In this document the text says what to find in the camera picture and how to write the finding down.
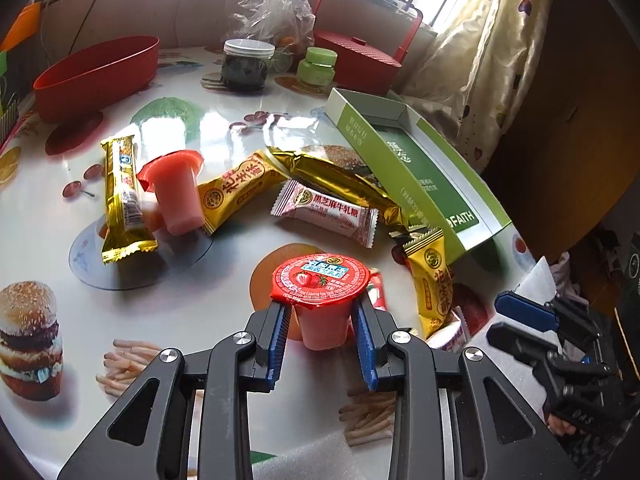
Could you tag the green white cardboard box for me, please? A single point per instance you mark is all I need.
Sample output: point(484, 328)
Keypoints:
point(417, 167)

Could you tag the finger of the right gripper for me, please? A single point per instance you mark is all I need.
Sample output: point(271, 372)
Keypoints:
point(517, 343)

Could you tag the red oval plastic basin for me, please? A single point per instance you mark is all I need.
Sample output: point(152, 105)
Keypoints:
point(95, 77)

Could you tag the dark jar white lid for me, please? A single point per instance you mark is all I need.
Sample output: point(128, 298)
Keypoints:
point(246, 64)

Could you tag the pink jelly cup lying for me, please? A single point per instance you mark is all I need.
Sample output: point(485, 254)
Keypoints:
point(173, 178)

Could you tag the long gold wafer bar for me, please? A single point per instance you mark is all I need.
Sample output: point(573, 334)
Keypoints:
point(126, 231)

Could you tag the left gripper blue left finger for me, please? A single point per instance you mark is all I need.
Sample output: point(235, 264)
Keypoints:
point(270, 328)

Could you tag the beige patterned curtain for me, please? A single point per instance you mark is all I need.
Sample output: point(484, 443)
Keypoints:
point(472, 80)

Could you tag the yellow peanut crisp packet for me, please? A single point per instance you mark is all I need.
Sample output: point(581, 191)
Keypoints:
point(227, 194)
point(431, 278)

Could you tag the clear plastic bag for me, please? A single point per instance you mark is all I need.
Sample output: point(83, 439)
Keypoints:
point(271, 21)

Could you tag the red jelly cup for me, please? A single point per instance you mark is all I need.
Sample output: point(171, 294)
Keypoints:
point(321, 288)

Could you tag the red white candy wrapper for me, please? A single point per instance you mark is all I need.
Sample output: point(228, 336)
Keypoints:
point(376, 290)

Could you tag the white foam sheet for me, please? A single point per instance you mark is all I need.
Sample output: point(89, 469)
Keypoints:
point(329, 458)

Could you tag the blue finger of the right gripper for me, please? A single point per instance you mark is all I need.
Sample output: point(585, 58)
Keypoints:
point(526, 311)

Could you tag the pink sesame nougat candy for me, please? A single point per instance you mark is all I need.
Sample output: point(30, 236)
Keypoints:
point(297, 201)

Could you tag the orange box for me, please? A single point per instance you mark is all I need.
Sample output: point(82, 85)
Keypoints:
point(25, 26)

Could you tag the large gold foil packet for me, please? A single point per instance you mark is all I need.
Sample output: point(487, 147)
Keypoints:
point(342, 183)

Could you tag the red lidded basket with handle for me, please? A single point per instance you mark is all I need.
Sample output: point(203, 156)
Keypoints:
point(360, 66)

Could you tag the green cream jar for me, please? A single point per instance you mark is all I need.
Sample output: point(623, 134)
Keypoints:
point(317, 68)

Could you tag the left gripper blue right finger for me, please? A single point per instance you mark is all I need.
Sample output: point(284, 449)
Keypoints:
point(380, 368)

